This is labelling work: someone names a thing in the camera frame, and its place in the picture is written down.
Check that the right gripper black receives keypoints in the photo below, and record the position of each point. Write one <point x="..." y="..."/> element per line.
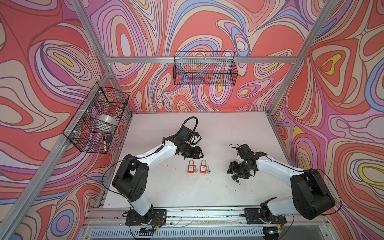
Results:
<point x="232" y="168"/>

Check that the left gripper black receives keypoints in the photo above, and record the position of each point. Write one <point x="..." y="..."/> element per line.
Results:
<point x="196" y="154"/>

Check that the small black padlock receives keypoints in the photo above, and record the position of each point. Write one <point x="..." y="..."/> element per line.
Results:
<point x="236" y="179"/>

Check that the red padlock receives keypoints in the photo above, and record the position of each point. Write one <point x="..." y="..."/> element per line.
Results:
<point x="203" y="167"/>
<point x="191" y="167"/>

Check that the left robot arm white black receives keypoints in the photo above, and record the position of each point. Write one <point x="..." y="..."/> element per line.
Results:
<point x="131" y="177"/>

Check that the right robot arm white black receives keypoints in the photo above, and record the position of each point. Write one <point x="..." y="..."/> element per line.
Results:
<point x="310" y="195"/>

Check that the white tape roll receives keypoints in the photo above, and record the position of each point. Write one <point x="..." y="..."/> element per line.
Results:
<point x="105" y="123"/>

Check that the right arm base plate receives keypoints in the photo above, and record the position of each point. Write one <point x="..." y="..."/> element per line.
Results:
<point x="262" y="216"/>

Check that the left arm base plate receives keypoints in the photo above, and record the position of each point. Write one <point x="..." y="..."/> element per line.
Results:
<point x="156" y="217"/>

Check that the black wire basket back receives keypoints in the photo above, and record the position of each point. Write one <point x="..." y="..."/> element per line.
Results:
<point x="205" y="68"/>

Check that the black wire basket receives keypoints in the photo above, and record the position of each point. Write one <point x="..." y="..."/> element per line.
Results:
<point x="81" y="131"/>
<point x="205" y="68"/>

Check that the aluminium front rail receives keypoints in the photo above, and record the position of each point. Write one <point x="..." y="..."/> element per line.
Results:
<point x="177" y="217"/>

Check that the black wire basket left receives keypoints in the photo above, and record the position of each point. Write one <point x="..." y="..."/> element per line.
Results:
<point x="81" y="131"/>

